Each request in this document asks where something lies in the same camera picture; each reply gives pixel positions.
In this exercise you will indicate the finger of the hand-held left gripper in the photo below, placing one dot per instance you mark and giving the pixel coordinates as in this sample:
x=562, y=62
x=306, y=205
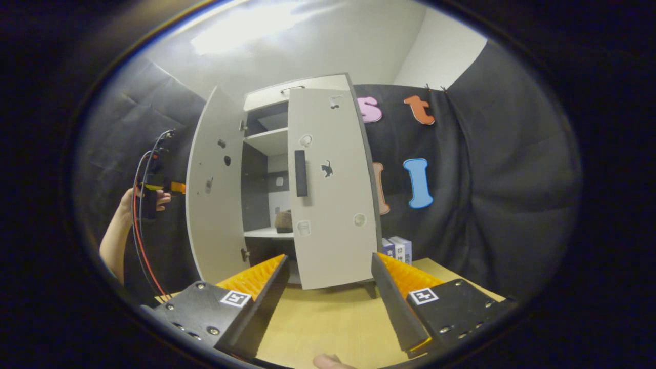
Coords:
x=178, y=187

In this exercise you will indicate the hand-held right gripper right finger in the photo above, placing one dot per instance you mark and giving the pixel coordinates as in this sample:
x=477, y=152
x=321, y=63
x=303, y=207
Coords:
x=397, y=312

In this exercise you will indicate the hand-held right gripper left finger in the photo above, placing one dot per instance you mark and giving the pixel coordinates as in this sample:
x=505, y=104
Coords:
x=259, y=315

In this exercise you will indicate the brown fuzzy shoe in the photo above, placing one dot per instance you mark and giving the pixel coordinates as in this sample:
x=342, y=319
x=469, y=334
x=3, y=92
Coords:
x=283, y=221

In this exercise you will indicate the white grey shoe cabinet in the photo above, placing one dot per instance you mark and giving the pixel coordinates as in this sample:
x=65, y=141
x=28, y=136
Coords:
x=271, y=141

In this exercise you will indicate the person's bare foot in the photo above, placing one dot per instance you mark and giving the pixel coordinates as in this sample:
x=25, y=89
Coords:
x=330, y=363

